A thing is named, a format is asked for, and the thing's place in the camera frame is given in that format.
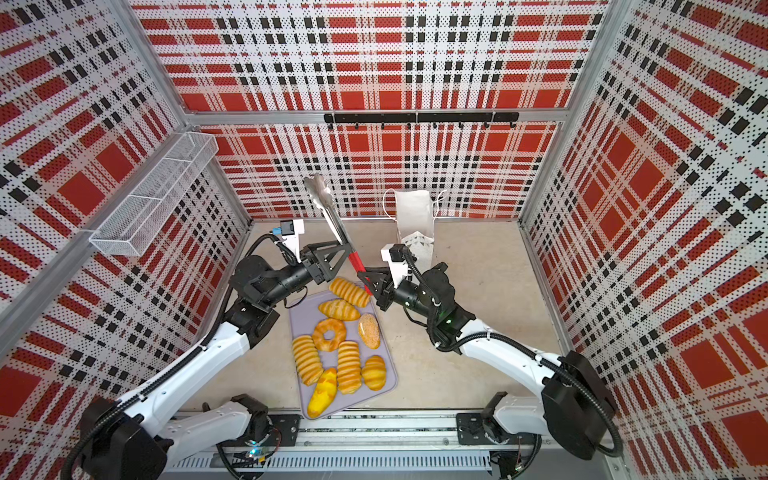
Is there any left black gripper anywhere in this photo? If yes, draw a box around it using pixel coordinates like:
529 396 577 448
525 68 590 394
262 238 352 308

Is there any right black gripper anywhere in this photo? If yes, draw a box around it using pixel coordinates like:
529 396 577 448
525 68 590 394
359 270 438 324

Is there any striped bread roll top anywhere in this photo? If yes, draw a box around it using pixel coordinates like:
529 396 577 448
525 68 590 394
329 277 370 308

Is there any round sesame bun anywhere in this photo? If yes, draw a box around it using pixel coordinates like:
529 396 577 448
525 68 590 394
358 313 381 350

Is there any metal tongs red handle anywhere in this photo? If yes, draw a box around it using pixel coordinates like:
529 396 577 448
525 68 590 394
303 174 365 273

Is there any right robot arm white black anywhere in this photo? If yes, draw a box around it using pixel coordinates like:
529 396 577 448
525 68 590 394
357 244 624 460

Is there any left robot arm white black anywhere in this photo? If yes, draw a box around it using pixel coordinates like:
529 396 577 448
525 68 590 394
59 233 352 479

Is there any oval golden bread roll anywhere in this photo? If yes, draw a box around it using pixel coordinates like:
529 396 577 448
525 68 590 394
318 299 361 322

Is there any white cartoon paper bag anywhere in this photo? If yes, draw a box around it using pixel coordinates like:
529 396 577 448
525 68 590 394
382 189 440 272

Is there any small ridged bread right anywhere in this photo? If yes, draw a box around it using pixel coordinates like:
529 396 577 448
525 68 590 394
361 355 387 391

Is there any long ridged bread middle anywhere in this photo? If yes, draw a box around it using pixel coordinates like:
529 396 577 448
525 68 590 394
337 340 363 395

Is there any long ridged bread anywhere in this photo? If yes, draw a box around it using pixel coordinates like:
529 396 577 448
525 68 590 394
337 340 363 395
292 335 325 386

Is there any long ridged bread left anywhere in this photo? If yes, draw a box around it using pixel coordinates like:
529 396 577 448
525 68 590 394
292 335 325 386

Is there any yellow twisted bread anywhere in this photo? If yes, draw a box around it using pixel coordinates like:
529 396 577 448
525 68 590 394
307 368 337 419

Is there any lavender plastic tray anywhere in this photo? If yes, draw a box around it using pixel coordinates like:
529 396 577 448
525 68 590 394
290 291 398 420

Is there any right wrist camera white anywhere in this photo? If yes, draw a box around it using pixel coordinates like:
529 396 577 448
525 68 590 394
381 244 411 288

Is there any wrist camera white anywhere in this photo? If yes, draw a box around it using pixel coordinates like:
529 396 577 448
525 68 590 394
271 219 305 260
381 244 411 288

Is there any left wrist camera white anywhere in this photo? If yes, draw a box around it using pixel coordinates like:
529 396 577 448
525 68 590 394
271 219 305 260

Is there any black hook rail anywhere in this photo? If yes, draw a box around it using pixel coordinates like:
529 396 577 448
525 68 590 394
323 111 520 128

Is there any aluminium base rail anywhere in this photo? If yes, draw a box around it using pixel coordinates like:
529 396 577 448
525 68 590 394
164 410 632 479

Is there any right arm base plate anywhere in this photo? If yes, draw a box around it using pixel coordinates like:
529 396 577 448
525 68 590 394
456 412 538 446

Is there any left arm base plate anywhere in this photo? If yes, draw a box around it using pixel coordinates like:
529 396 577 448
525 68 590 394
240 414 302 447

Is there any white wire mesh basket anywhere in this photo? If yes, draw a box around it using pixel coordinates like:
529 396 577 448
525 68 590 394
89 132 218 257

